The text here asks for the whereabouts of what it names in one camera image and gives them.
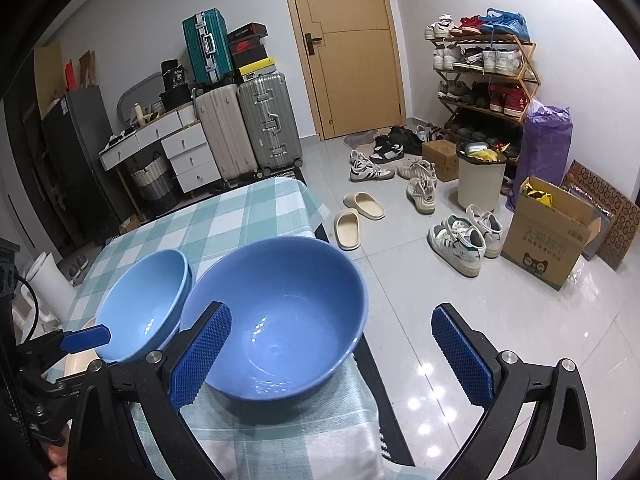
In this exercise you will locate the large cream plate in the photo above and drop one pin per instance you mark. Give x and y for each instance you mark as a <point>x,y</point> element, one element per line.
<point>78,362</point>

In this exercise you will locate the white kettle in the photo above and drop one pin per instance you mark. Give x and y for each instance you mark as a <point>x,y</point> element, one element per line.
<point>49,286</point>

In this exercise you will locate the beige slipper right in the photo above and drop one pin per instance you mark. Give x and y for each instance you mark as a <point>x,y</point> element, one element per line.
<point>365,204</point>

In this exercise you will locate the beige slipper left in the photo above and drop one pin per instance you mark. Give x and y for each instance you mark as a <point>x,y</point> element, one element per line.
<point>347,229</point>

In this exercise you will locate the cardboard box with cat logo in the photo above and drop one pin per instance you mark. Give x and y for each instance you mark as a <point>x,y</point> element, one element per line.
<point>548,232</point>

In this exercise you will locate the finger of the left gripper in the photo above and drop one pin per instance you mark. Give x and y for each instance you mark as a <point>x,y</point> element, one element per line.
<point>88,338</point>

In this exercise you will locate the blue bowl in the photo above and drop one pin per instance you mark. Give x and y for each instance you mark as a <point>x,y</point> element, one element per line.
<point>298,305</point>
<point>128,313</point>
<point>174,283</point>

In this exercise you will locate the left hand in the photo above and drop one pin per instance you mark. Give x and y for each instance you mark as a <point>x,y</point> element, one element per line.
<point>58,458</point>

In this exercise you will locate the white trash bin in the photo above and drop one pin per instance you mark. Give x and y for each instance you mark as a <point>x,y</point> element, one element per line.
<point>480,174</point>

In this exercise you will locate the teal plaid tablecloth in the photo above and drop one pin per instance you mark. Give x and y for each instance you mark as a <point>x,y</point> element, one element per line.
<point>342,429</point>

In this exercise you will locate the teal suitcase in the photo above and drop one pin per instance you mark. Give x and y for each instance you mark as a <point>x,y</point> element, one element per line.
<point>208,48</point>

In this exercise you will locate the white drawer desk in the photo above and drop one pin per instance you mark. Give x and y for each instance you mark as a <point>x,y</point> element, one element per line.
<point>181,137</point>

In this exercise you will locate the beige slipper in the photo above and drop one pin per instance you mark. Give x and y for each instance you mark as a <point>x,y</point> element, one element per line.
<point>365,204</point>
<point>347,229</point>

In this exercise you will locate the purple bag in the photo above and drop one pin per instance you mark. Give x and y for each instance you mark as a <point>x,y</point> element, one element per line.
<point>545,145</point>

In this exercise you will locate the small brown cardboard box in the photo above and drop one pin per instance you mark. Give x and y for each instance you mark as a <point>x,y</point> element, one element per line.
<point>442,153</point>

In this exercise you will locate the beige suitcase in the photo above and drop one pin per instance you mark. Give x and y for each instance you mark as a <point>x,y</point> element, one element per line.
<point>220,116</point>

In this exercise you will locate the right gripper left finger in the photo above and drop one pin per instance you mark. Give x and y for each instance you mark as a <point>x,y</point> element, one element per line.
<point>172,378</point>

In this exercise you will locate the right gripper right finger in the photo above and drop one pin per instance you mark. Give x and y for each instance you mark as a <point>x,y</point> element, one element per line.
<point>479,367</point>

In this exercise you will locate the white green sneaker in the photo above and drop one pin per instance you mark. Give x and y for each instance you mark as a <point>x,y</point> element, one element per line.
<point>459,243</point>

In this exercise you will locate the black refrigerator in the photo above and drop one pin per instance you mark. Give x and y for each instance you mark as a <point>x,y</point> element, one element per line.
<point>57,157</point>

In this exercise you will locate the wooden shoe rack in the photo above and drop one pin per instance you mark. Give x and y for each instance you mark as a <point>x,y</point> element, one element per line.
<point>486,78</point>

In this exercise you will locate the stacked shoe boxes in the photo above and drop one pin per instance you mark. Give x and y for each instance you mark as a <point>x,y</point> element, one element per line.
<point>249,53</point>

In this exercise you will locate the wooden door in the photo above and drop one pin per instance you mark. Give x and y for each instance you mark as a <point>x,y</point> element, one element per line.
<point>350,61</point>

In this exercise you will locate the woven laundry basket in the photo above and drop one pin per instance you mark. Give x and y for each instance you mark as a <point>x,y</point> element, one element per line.
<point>156,183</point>

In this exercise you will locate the silver suitcase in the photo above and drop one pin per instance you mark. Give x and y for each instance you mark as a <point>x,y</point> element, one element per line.
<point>270,123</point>

